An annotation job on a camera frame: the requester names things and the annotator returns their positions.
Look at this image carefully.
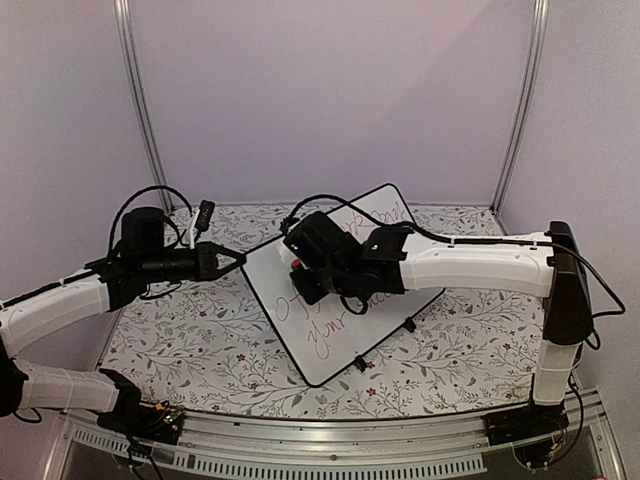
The white dry-erase whiteboard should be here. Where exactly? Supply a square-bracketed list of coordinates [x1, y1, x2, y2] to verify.
[239, 183, 445, 387]

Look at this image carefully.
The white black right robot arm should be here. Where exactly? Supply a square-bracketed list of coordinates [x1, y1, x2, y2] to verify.
[283, 212, 593, 436]

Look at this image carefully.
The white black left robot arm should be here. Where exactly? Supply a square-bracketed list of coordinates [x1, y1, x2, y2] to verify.
[1, 201, 246, 444]

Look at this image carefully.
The floral patterned table mat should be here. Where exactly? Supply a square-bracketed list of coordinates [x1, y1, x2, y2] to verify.
[97, 202, 571, 420]

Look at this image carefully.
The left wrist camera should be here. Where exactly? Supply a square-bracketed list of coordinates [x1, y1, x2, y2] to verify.
[186, 200, 215, 249]

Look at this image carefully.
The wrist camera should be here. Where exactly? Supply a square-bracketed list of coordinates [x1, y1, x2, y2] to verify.
[186, 200, 215, 249]
[276, 240, 298, 268]

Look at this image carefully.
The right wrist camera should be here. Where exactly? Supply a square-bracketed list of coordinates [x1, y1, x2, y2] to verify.
[276, 240, 298, 268]

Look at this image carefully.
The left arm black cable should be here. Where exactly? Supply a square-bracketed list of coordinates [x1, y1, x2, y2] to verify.
[104, 184, 194, 261]

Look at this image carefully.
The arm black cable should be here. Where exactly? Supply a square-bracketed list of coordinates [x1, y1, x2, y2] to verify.
[279, 193, 626, 351]
[104, 184, 194, 261]

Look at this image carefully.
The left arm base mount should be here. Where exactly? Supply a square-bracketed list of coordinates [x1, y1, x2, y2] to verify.
[97, 369, 184, 445]

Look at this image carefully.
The aluminium front rail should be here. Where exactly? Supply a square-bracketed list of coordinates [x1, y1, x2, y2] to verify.
[44, 389, 627, 479]

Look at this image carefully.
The left aluminium frame post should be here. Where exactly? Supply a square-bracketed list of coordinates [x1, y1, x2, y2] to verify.
[113, 0, 168, 185]

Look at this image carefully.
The aluminium frame post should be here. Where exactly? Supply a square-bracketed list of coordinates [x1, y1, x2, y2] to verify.
[490, 0, 550, 217]
[113, 0, 168, 185]

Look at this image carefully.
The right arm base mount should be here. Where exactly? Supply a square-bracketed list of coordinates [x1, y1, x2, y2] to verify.
[482, 402, 569, 446]

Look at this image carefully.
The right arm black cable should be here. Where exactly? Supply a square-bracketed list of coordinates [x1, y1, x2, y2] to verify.
[279, 193, 626, 351]

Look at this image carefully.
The right aluminium frame post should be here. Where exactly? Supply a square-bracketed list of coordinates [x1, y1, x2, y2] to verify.
[490, 0, 550, 217]

